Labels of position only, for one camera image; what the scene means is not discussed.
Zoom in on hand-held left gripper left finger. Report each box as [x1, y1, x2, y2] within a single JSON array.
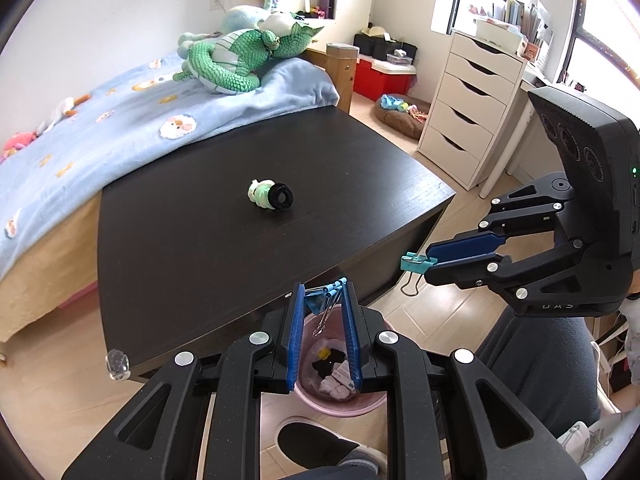
[[62, 282, 306, 480]]

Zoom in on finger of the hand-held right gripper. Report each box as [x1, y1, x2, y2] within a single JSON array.
[[426, 175, 574, 264], [424, 239, 587, 312]]

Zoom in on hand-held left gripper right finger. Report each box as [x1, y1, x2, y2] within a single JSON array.
[[342, 282, 586, 480]]

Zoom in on black sock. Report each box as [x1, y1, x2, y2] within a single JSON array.
[[310, 357, 346, 378]]

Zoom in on white cloth bundle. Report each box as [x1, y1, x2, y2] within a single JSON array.
[[319, 362, 354, 402]]

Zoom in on blue binder clip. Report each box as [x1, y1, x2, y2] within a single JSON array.
[[303, 281, 350, 337]]

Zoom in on teal binder clip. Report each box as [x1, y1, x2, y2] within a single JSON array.
[[400, 252, 439, 297]]

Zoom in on pink trash bin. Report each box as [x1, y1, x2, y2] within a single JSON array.
[[294, 310, 389, 419]]

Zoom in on black slipper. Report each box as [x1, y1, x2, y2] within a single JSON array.
[[277, 420, 389, 480]]

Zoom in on person's grey trousered leg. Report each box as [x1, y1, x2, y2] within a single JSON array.
[[474, 304, 602, 442]]

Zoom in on white drawer chest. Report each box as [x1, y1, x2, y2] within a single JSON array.
[[417, 29, 529, 191]]

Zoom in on brown pet bed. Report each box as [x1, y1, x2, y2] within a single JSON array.
[[373, 94, 432, 140]]

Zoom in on green and white sock roll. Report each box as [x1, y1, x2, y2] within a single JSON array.
[[247, 178, 276, 209]]

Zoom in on teal pet toy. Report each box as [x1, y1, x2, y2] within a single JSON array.
[[379, 93, 411, 114]]

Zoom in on clear table corner guard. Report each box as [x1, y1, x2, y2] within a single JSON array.
[[105, 348, 131, 381]]

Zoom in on row of books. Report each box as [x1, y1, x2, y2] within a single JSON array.
[[492, 0, 554, 47]]

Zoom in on white desktop organizer box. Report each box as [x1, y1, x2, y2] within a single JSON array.
[[472, 17, 527, 54]]

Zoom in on red storage box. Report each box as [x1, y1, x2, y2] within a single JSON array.
[[352, 55, 417, 109]]

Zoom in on black storage boxes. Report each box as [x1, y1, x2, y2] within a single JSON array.
[[352, 32, 419, 62]]

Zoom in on bed with blue blanket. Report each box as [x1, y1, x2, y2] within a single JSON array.
[[0, 50, 341, 282]]

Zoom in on green dragon plush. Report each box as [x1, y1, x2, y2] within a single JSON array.
[[172, 27, 327, 96]]

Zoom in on white plush toy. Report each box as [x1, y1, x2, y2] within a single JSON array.
[[260, 12, 302, 37]]

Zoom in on light blue plush toy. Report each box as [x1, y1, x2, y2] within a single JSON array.
[[220, 5, 272, 37]]

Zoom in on white duck plush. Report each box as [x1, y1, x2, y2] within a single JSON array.
[[34, 92, 94, 134]]

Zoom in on pink plush toy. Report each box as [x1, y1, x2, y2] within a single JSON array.
[[0, 131, 39, 162]]

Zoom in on black ring hair tie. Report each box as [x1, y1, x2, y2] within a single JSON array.
[[268, 181, 296, 212]]

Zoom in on wooden bed headboard post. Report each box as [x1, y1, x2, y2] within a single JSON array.
[[304, 42, 361, 114]]

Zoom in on wooden bed frame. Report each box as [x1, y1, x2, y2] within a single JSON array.
[[0, 189, 107, 357]]

